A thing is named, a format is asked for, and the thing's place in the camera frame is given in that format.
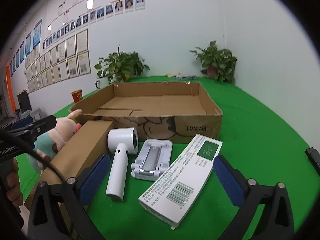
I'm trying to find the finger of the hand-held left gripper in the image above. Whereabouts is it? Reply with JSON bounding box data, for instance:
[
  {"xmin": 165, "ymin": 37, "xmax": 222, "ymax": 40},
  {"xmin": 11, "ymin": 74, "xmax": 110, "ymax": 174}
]
[{"xmin": 30, "ymin": 115, "xmax": 57, "ymax": 137}]

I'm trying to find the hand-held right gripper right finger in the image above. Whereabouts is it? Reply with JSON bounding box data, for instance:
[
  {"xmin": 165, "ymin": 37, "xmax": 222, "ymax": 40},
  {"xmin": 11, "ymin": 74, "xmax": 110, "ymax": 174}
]
[{"xmin": 212, "ymin": 155, "xmax": 295, "ymax": 240}]

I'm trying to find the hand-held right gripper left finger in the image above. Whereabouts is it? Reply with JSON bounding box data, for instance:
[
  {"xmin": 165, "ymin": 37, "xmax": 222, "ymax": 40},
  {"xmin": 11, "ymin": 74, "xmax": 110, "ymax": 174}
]
[{"xmin": 27, "ymin": 153, "xmax": 112, "ymax": 240}]

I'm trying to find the pink and teal plush pig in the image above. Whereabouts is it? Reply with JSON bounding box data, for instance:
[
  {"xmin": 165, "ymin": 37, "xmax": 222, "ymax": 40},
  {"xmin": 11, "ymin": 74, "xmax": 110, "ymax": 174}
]
[{"xmin": 26, "ymin": 109, "xmax": 83, "ymax": 175}]

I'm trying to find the white hair dryer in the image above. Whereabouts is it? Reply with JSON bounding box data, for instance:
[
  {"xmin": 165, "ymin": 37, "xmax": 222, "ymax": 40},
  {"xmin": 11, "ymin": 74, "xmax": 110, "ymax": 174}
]
[{"xmin": 105, "ymin": 127, "xmax": 139, "ymax": 202}]

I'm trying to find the long brown cardboard box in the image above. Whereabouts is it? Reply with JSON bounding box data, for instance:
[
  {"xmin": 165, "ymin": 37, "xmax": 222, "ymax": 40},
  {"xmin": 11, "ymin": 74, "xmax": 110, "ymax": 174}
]
[{"xmin": 40, "ymin": 120, "xmax": 114, "ymax": 230}]

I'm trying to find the white printed carton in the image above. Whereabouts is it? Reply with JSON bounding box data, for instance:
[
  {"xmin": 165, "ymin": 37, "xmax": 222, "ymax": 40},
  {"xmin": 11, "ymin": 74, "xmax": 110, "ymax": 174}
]
[{"xmin": 138, "ymin": 134, "xmax": 223, "ymax": 230}]

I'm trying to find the white folding phone stand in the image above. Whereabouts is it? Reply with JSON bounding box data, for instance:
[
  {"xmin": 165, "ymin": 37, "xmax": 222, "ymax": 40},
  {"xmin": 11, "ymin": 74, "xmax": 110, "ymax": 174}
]
[{"xmin": 131, "ymin": 139, "xmax": 173, "ymax": 182}]

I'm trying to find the large cardboard box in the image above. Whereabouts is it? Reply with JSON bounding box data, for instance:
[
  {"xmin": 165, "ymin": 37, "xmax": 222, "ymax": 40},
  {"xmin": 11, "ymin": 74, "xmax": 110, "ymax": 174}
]
[{"xmin": 69, "ymin": 81, "xmax": 224, "ymax": 144}]

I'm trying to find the person's left hand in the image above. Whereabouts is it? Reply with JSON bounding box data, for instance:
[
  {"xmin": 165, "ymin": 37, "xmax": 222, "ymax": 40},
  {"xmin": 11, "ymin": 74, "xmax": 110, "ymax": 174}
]
[{"xmin": 4, "ymin": 159, "xmax": 24, "ymax": 207}]

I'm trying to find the black cabinet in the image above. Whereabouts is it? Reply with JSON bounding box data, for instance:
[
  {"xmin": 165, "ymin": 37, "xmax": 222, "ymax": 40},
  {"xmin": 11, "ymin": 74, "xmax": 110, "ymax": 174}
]
[{"xmin": 17, "ymin": 91, "xmax": 32, "ymax": 112}]

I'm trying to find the red paper cup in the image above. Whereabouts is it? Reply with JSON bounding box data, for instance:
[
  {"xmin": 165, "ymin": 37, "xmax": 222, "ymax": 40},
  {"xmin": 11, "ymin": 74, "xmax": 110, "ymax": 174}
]
[{"xmin": 71, "ymin": 89, "xmax": 83, "ymax": 103}]

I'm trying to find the white enamel mug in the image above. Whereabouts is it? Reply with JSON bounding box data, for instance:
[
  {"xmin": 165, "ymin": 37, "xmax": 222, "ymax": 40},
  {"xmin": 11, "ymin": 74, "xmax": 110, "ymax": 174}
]
[{"xmin": 95, "ymin": 77, "xmax": 112, "ymax": 90}]

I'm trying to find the flat black device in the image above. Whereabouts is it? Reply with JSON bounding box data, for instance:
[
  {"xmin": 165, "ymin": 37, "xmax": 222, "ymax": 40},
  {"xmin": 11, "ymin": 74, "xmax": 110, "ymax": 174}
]
[{"xmin": 305, "ymin": 148, "xmax": 320, "ymax": 174}]

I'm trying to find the bushy potted plant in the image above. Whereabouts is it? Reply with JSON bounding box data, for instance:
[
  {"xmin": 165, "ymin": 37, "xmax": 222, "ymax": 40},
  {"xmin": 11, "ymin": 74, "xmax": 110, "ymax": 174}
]
[{"xmin": 94, "ymin": 45, "xmax": 150, "ymax": 84}]

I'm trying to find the potted plant in brown pot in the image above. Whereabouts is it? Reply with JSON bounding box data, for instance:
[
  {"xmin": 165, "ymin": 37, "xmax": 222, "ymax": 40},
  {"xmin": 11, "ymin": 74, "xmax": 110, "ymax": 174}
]
[{"xmin": 189, "ymin": 40, "xmax": 237, "ymax": 84}]

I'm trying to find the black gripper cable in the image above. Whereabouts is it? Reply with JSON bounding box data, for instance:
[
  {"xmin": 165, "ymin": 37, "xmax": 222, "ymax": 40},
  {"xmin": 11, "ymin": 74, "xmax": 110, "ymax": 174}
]
[{"xmin": 0, "ymin": 127, "xmax": 69, "ymax": 184}]

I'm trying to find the orange wall panel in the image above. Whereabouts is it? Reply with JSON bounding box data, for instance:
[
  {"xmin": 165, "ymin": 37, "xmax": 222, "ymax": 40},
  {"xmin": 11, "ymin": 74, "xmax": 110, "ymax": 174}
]
[{"xmin": 5, "ymin": 65, "xmax": 13, "ymax": 117}]

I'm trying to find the wall of framed certificates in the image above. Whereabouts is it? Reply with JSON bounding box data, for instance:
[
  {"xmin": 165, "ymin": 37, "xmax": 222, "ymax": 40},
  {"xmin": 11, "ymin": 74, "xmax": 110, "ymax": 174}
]
[{"xmin": 25, "ymin": 29, "xmax": 91, "ymax": 94}]

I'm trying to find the row of blue wall posters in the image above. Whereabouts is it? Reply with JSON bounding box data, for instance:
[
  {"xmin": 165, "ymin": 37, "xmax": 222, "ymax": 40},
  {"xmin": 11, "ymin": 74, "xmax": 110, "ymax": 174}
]
[{"xmin": 9, "ymin": 19, "xmax": 43, "ymax": 78}]

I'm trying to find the wall photo chart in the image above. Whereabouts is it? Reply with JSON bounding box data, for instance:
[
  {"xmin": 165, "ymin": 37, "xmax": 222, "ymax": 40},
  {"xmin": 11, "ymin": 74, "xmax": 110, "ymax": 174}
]
[{"xmin": 42, "ymin": 0, "xmax": 145, "ymax": 50}]

